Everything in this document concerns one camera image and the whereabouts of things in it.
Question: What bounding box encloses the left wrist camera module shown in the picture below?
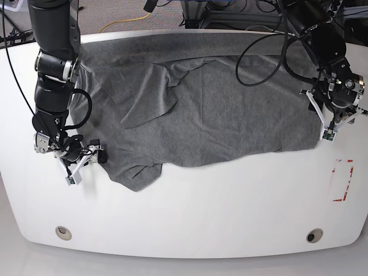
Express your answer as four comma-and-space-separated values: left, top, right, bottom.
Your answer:
320, 129, 336, 142

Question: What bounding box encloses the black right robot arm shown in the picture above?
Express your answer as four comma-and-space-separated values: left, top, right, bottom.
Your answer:
28, 0, 107, 185

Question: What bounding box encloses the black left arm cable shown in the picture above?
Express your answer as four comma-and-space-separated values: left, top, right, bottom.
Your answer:
235, 31, 320, 86

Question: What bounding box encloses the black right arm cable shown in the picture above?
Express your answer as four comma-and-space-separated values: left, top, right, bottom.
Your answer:
62, 89, 93, 130

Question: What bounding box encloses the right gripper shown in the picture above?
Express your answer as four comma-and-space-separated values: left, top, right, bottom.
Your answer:
33, 132, 108, 177

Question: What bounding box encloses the grey T-shirt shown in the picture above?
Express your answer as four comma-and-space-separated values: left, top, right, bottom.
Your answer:
76, 33, 320, 191

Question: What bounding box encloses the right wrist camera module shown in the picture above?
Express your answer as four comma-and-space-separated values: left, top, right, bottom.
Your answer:
66, 172, 82, 186

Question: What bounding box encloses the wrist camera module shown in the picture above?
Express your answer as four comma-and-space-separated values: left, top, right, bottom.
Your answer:
320, 129, 336, 142
66, 172, 82, 186

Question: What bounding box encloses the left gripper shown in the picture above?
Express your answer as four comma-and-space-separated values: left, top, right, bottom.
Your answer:
300, 72, 367, 134

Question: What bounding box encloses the right table cable grommet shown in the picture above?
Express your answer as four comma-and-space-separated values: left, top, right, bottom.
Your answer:
306, 228, 323, 243

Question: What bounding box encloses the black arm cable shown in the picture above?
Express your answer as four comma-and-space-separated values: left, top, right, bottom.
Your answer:
62, 89, 93, 130
235, 31, 320, 86

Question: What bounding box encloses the yellow cable on floor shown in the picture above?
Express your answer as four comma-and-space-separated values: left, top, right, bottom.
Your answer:
99, 11, 152, 33

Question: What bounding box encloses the red tape rectangle marking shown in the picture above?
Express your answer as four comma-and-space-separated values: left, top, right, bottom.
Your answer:
329, 159, 354, 202

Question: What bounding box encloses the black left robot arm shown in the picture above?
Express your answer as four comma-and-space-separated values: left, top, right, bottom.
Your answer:
278, 1, 367, 141

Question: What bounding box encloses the left table cable grommet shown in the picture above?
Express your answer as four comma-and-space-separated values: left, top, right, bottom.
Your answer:
55, 226, 72, 241

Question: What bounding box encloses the table cable grommet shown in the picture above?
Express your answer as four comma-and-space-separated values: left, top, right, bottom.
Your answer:
306, 228, 323, 243
55, 226, 72, 241

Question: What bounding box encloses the black tripod stand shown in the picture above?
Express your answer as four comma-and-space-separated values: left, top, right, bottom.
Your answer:
1, 9, 35, 49

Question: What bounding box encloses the aluminium frame post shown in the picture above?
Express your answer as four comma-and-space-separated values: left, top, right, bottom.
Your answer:
180, 1, 208, 29

